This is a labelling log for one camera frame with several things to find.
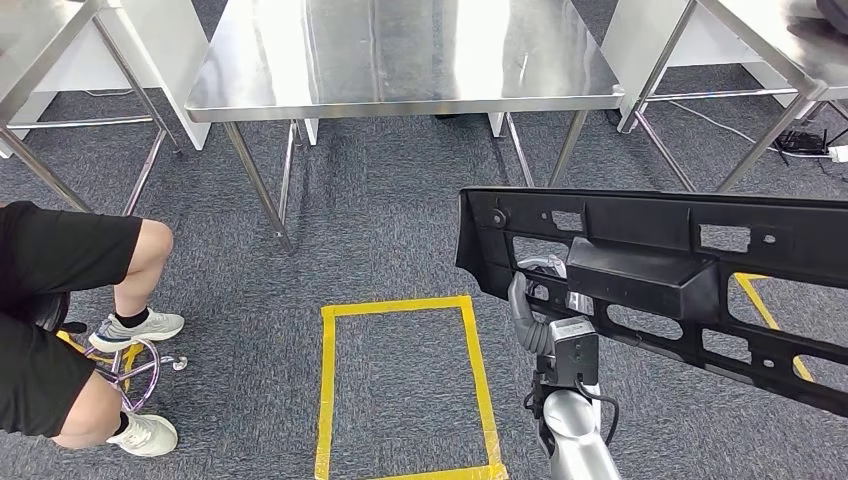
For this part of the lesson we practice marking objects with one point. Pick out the black plastic bumper bracket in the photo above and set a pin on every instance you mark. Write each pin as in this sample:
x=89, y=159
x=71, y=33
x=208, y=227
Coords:
x=636, y=278

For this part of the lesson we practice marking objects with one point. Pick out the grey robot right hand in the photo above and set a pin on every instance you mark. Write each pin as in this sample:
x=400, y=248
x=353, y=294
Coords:
x=573, y=351

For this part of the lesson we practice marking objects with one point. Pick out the person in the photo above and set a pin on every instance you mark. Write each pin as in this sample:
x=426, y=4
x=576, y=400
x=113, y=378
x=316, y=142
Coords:
x=53, y=252

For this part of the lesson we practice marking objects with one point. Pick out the black power adapter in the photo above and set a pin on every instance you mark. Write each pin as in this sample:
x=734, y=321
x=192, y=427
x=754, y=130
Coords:
x=802, y=142

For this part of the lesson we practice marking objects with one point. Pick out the white panel foot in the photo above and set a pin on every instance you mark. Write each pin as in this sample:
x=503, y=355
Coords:
x=308, y=132
x=497, y=124

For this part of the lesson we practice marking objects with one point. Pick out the stainless steel workbench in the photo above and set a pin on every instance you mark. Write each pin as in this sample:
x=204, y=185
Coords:
x=775, y=40
x=397, y=53
x=33, y=53

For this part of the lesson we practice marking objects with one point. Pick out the white cabinet panel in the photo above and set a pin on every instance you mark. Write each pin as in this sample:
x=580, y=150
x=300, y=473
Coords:
x=629, y=53
x=172, y=66

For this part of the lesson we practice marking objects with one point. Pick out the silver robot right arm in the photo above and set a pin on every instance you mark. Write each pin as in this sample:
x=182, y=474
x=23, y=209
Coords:
x=576, y=437

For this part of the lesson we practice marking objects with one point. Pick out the chrome stool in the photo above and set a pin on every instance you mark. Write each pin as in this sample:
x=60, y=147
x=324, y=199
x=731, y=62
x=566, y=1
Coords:
x=119, y=376

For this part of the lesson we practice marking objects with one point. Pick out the yellow floor tape square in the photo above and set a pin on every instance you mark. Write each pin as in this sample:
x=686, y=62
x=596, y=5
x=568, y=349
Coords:
x=755, y=298
x=328, y=397

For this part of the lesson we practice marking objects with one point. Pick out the white power strip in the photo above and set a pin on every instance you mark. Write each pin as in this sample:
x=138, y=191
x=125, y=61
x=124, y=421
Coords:
x=839, y=154

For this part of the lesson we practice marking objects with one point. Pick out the yellow floor tape strip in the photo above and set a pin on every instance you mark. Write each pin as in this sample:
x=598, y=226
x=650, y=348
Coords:
x=132, y=354

